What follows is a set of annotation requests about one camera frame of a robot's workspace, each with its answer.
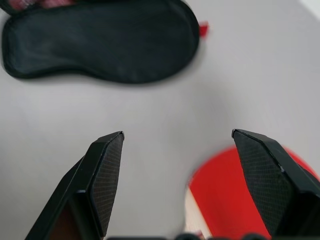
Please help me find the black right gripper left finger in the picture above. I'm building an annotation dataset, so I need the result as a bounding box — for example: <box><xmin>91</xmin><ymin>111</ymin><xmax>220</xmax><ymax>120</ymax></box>
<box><xmin>23</xmin><ymin>130</ymin><xmax>125</xmax><ymax>240</ymax></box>

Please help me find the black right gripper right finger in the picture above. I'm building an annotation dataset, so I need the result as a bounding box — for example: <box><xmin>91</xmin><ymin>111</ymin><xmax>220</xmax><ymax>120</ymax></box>
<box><xmin>231</xmin><ymin>128</ymin><xmax>320</xmax><ymax>240</ymax></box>

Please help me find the red round object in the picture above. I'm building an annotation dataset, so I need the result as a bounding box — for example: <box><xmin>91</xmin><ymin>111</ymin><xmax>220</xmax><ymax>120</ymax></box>
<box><xmin>183</xmin><ymin>145</ymin><xmax>320</xmax><ymax>240</ymax></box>

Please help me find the red fabric pouch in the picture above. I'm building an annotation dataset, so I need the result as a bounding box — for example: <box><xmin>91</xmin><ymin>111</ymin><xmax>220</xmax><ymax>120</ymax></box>
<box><xmin>0</xmin><ymin>0</ymin><xmax>210</xmax><ymax>88</ymax></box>

